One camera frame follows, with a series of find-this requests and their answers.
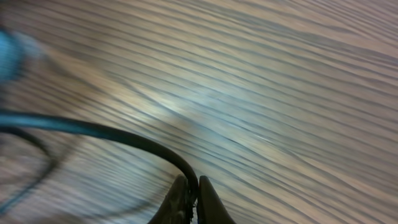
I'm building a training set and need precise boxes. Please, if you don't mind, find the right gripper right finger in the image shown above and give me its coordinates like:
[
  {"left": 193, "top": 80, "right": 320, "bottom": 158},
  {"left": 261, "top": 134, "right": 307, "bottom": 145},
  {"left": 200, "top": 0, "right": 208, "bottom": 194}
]
[{"left": 197, "top": 175, "right": 236, "bottom": 224}]

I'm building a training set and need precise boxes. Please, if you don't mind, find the black cable bundle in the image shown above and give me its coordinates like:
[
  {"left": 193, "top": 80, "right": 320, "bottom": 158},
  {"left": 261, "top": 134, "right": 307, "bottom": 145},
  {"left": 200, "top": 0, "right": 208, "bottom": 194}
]
[{"left": 1, "top": 111, "right": 198, "bottom": 219}]

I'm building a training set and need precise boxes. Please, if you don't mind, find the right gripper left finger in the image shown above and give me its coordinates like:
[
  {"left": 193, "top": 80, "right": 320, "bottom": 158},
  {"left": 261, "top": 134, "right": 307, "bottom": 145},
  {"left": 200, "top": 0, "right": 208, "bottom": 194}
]
[{"left": 148, "top": 175, "right": 190, "bottom": 224}]

